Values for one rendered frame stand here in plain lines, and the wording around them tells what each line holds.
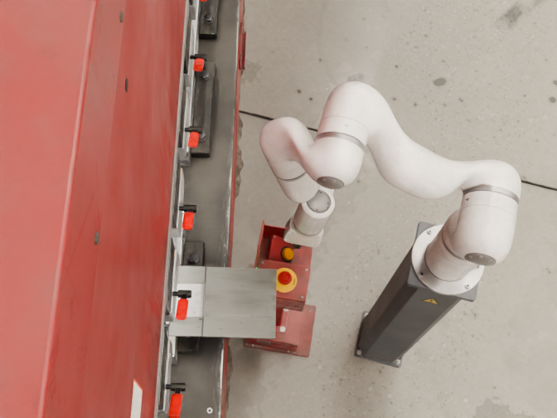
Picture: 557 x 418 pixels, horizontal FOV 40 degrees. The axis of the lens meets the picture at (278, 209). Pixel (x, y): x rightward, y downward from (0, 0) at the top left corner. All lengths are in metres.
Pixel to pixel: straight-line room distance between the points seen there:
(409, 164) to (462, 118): 1.88
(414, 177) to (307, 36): 2.01
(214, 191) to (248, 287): 0.35
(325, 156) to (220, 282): 0.62
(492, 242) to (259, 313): 0.63
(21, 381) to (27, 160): 0.19
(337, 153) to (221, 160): 0.82
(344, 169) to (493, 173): 0.37
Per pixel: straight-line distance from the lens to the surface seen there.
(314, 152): 1.48
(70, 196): 0.67
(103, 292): 0.92
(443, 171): 1.61
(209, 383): 2.05
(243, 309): 1.96
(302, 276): 2.22
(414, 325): 2.42
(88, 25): 0.74
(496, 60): 3.62
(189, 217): 1.72
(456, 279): 2.04
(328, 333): 2.99
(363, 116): 1.52
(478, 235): 1.65
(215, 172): 2.22
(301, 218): 1.93
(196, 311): 1.96
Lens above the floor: 2.90
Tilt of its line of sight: 68 degrees down
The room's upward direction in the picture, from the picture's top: 7 degrees clockwise
